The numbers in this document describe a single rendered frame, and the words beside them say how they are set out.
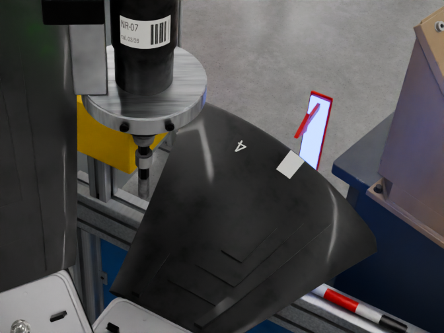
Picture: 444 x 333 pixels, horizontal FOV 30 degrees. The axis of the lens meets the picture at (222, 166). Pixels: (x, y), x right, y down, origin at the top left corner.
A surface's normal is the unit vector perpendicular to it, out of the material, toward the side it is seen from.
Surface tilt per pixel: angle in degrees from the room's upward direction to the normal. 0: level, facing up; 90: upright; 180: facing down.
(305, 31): 0
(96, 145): 90
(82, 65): 90
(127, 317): 0
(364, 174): 0
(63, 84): 43
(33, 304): 54
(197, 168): 11
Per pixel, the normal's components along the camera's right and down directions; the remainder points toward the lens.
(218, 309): 0.23, -0.72
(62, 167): 0.25, 0.00
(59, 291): -0.01, 0.15
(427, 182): -0.70, 0.47
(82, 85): 0.11, 0.71
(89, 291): -0.48, 0.60
